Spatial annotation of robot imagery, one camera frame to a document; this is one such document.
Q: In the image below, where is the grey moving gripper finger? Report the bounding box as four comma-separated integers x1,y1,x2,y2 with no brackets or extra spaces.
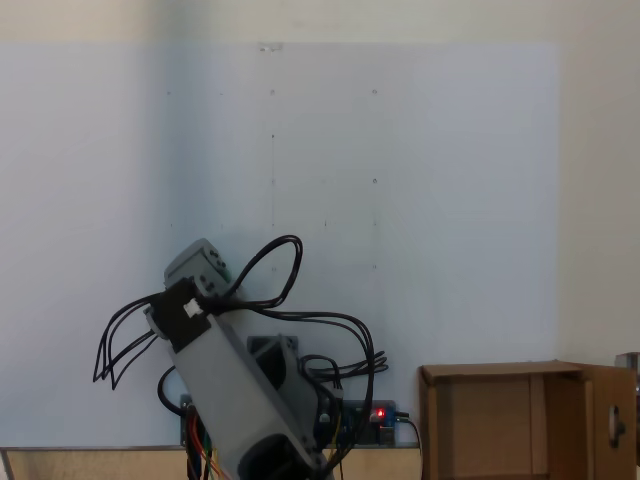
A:
196,245,234,296

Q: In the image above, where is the blue circuit board with capacitors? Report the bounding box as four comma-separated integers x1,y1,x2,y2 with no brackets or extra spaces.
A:
344,399,400,445

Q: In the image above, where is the open cardboard box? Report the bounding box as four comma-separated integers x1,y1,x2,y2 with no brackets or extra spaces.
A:
418,359,639,480

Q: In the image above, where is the black motor wire bundle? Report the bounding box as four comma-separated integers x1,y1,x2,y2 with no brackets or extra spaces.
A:
92,294,169,391
219,234,305,310
214,304,390,436

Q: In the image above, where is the circuit board with jumper wires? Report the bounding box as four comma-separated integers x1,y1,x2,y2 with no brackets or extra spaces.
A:
179,393,202,446

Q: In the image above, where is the coloured jumper wire bundle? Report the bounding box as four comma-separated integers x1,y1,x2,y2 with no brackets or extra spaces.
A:
183,407,222,480

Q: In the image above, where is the black plug cable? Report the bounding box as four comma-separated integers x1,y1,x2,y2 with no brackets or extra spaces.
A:
394,410,425,459

